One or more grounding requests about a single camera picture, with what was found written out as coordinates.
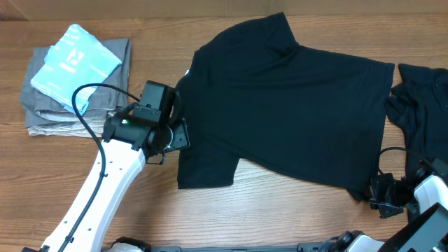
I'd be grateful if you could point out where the light blue folded garment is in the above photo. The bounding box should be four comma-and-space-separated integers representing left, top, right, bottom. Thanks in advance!
30, 24, 123, 112

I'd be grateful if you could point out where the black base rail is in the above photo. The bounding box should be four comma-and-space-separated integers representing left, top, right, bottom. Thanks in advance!
101, 237, 326, 252

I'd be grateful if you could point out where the beige folded garment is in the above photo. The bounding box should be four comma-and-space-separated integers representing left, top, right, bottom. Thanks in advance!
25, 111, 115, 138

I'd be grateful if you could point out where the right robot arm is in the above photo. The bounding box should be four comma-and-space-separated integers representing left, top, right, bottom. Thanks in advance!
313, 158, 447, 252

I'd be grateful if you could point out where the black t-shirt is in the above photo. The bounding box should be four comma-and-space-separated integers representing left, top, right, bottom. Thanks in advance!
176, 13, 395, 201

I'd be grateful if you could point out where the grey folded garment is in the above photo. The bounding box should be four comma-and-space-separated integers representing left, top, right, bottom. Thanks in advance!
20, 38, 132, 122

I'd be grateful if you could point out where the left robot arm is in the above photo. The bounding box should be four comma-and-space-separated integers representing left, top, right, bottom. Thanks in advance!
40, 80, 190, 251

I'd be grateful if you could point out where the black clothes pile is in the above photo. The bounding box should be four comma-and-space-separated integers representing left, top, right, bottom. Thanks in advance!
385, 64, 447, 176

